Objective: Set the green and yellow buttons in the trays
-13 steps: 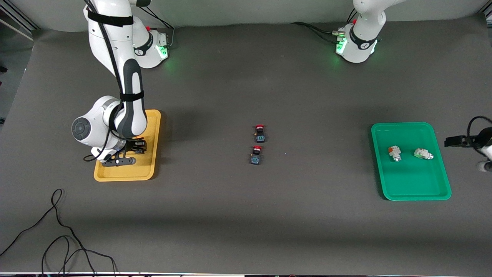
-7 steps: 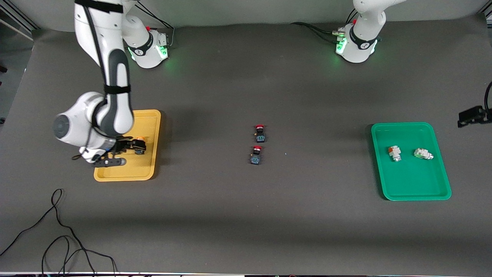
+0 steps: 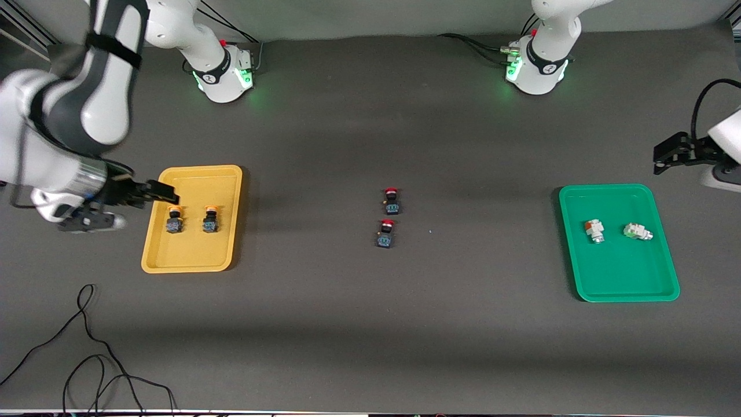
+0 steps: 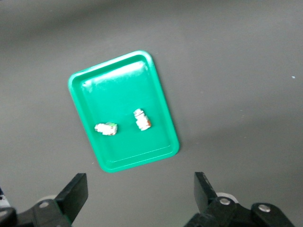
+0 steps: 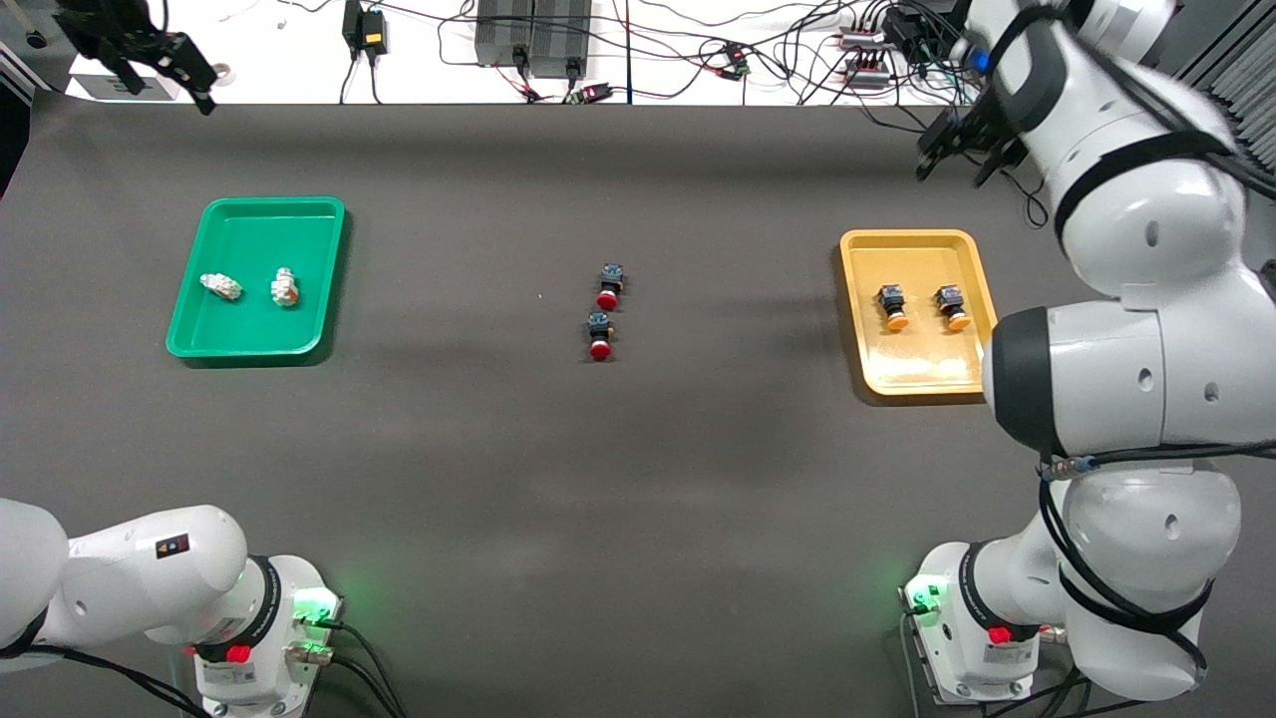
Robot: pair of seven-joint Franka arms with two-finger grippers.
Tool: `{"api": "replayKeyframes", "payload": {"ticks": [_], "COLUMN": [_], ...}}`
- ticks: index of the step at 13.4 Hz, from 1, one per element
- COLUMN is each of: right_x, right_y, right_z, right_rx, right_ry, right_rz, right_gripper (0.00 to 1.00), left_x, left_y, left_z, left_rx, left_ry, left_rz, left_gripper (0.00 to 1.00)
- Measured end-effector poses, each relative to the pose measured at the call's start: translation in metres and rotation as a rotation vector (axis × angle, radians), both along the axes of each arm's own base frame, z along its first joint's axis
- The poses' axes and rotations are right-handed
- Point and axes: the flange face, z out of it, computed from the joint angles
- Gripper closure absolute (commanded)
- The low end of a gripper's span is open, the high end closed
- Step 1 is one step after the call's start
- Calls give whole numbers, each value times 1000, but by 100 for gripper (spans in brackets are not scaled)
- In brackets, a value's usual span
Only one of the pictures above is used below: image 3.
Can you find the dark grey table mat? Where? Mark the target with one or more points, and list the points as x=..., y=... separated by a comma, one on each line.
x=370, y=324

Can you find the white orange switch part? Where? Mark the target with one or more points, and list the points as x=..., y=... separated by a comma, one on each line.
x=594, y=230

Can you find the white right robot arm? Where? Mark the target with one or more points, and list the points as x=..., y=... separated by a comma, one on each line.
x=104, y=104

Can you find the aluminium frame rail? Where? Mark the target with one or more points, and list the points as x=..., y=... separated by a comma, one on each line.
x=17, y=26

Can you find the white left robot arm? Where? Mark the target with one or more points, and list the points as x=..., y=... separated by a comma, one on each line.
x=541, y=63

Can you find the red push button switch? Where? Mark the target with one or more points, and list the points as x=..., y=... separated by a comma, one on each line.
x=385, y=237
x=392, y=204

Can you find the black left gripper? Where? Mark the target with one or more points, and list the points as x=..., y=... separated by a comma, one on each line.
x=692, y=147

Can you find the green push button switch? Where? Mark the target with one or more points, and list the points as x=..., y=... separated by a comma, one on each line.
x=637, y=231

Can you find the green plastic tray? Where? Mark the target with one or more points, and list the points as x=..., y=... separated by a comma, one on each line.
x=619, y=272

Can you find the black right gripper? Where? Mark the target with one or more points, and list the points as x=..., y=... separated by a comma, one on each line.
x=120, y=193

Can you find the yellow plastic tray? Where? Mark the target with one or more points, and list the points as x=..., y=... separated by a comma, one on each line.
x=194, y=255

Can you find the yellow push button switch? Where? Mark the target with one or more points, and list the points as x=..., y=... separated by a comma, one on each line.
x=174, y=223
x=211, y=223

